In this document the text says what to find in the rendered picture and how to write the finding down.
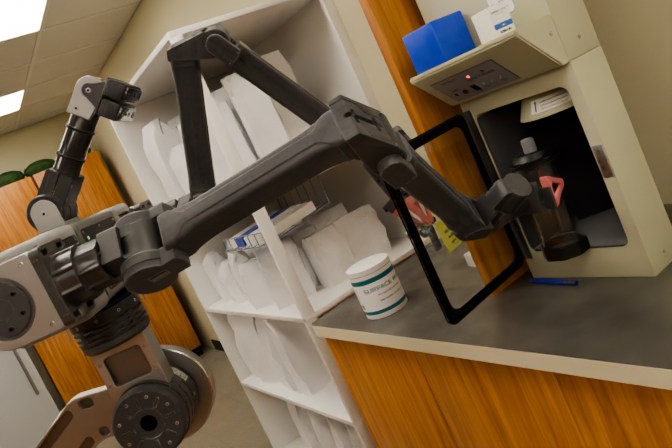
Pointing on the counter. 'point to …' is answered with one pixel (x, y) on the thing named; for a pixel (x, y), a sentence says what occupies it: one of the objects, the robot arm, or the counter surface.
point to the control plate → (475, 80)
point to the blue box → (438, 42)
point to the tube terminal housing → (635, 197)
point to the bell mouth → (545, 104)
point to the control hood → (507, 50)
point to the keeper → (602, 161)
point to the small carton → (493, 22)
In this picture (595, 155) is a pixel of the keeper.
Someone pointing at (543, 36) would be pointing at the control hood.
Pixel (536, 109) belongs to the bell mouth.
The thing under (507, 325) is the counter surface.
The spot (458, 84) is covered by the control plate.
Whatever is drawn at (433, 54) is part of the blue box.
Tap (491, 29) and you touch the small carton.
